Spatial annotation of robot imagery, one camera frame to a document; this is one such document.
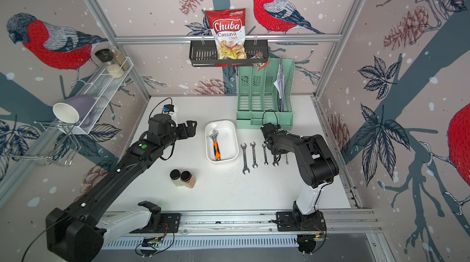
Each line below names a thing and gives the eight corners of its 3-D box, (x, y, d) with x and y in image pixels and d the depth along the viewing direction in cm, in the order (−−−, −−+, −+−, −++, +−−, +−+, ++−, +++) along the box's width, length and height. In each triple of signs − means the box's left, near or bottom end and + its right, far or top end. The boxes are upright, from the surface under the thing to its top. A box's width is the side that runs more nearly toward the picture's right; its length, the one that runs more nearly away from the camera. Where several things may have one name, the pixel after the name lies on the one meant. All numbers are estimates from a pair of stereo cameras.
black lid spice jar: (174, 186, 84) (168, 179, 77) (176, 176, 87) (170, 169, 80) (182, 186, 84) (177, 179, 77) (184, 176, 87) (179, 169, 80)
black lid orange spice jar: (184, 188, 84) (179, 181, 77) (186, 178, 87) (181, 170, 80) (194, 188, 84) (190, 181, 77) (196, 178, 87) (192, 170, 80)
